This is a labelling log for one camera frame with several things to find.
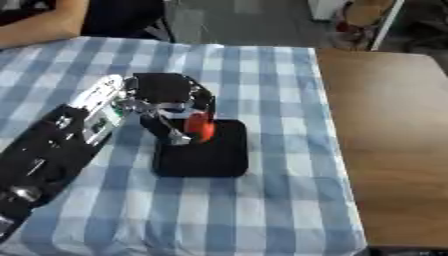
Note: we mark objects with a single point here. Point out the white chair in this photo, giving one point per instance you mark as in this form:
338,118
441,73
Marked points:
364,21

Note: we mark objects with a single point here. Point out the black box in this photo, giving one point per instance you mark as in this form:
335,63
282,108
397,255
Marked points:
205,156

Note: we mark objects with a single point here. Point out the orange toy carrot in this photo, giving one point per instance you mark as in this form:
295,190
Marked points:
199,126

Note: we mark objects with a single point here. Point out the brown wooden table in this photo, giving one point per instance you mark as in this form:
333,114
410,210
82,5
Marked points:
388,146

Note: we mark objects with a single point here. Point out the person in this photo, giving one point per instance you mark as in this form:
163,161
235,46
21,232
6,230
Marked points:
52,18

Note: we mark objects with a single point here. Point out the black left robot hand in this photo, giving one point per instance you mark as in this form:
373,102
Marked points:
160,87

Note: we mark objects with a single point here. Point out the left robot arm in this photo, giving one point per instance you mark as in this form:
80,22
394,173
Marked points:
52,146

